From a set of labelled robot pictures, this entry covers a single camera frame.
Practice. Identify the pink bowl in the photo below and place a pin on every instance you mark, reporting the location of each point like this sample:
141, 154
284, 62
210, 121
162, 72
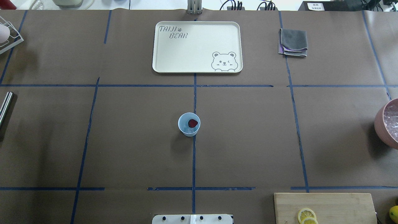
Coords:
381, 129

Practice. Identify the pink cup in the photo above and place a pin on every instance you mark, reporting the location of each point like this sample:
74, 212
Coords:
4, 33

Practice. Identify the lemon slices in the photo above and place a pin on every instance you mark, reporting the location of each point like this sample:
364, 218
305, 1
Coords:
307, 216

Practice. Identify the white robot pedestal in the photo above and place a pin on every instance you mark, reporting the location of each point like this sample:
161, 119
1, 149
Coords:
193, 219

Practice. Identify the aluminium frame post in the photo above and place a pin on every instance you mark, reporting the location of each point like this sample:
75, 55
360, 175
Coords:
194, 7

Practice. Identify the yellow lemon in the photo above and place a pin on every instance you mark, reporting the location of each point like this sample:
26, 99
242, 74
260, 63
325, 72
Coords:
393, 214

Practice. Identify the folded grey purple cloth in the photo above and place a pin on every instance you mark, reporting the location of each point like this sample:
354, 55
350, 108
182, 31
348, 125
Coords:
293, 43

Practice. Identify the red cylinder bottle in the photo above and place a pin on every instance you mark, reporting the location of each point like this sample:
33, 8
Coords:
7, 5

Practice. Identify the clear ice cubes pile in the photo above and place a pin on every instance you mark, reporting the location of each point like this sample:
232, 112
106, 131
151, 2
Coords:
390, 117

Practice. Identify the light blue cup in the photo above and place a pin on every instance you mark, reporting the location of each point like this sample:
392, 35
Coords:
183, 124

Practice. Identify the white cup rack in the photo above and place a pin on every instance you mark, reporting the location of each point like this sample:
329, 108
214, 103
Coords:
14, 39

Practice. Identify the steel muddler black tip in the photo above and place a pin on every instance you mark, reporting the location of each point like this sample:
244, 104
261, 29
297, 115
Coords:
5, 105

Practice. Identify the wooden cutting board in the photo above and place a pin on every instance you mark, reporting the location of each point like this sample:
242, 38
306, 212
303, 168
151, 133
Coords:
330, 208

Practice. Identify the cream tray with bear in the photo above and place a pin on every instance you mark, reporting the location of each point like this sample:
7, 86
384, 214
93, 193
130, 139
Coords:
197, 47

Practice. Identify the black power strip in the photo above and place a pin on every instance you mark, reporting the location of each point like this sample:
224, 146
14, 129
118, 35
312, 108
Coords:
335, 5

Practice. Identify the red strawberry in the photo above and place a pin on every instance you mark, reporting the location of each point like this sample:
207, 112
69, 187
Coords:
192, 123

